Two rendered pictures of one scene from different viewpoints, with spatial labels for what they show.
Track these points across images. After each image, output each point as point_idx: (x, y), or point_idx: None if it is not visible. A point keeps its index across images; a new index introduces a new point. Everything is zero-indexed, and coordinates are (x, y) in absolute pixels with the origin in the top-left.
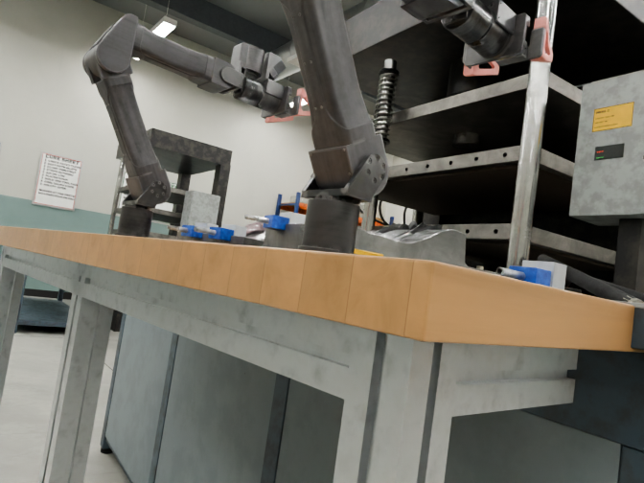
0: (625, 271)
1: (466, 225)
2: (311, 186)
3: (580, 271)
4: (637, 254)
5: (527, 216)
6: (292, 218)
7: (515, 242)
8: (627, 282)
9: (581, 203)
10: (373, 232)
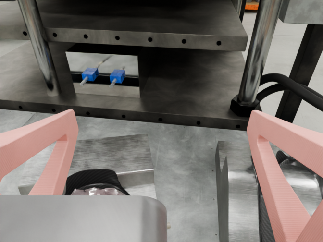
0: (309, 62)
1: (181, 35)
2: None
3: None
4: (322, 50)
5: (271, 39)
6: None
7: (258, 67)
8: (308, 69)
9: (298, 11)
10: (249, 196)
